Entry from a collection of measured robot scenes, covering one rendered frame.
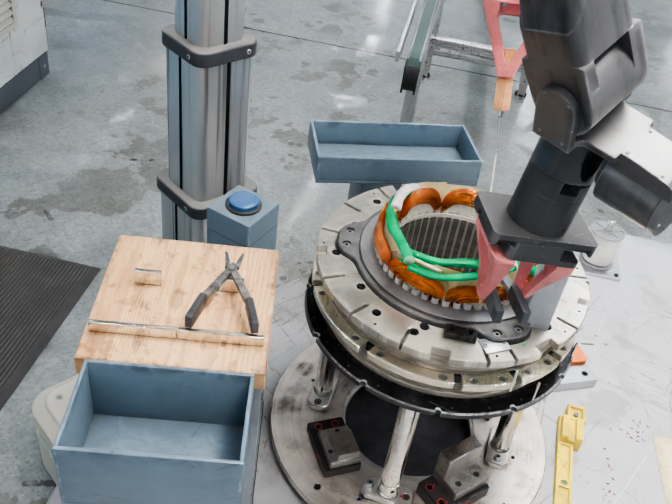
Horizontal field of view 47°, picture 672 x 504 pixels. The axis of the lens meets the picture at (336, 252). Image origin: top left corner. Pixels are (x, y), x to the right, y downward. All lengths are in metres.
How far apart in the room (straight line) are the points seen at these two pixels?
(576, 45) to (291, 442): 0.68
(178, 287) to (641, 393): 0.76
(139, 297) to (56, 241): 1.83
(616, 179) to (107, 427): 0.55
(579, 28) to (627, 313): 0.94
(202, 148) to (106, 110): 2.21
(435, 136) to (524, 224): 0.58
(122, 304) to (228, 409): 0.16
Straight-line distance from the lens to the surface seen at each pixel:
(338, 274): 0.86
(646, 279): 1.55
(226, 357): 0.80
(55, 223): 2.76
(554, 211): 0.69
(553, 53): 0.58
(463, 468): 1.03
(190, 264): 0.90
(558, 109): 0.61
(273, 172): 3.01
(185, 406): 0.83
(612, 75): 0.61
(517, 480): 1.10
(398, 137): 1.24
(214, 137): 1.19
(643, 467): 1.22
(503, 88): 0.80
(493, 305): 0.74
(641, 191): 0.64
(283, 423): 1.08
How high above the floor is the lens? 1.65
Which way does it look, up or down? 38 degrees down
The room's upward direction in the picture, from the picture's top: 9 degrees clockwise
